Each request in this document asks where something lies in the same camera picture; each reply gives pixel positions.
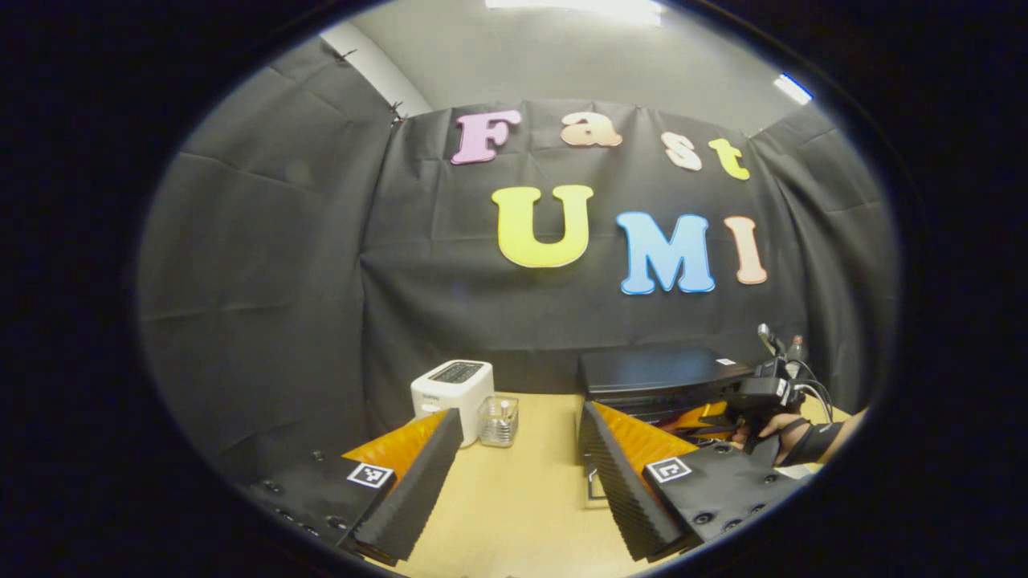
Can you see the black electric oven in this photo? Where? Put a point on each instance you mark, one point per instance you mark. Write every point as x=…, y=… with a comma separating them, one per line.
x=658, y=369

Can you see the clear utensil holder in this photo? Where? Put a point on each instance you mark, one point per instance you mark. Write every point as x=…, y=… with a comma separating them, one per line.
x=499, y=421

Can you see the black backdrop cloth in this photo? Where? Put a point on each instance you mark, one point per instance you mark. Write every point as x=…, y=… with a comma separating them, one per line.
x=281, y=281

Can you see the small ceiling light panel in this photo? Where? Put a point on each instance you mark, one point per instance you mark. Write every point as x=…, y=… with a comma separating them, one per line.
x=793, y=88

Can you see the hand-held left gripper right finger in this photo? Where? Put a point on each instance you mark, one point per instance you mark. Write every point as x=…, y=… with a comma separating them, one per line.
x=618, y=490

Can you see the white toaster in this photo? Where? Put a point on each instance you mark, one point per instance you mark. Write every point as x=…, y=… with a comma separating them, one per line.
x=450, y=389

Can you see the large ceiling light panel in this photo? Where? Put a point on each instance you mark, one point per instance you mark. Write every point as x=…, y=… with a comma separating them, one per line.
x=586, y=8

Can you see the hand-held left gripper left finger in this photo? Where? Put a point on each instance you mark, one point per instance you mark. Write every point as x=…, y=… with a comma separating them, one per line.
x=418, y=490

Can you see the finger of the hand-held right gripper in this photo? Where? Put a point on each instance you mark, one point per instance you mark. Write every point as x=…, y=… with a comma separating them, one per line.
x=711, y=413

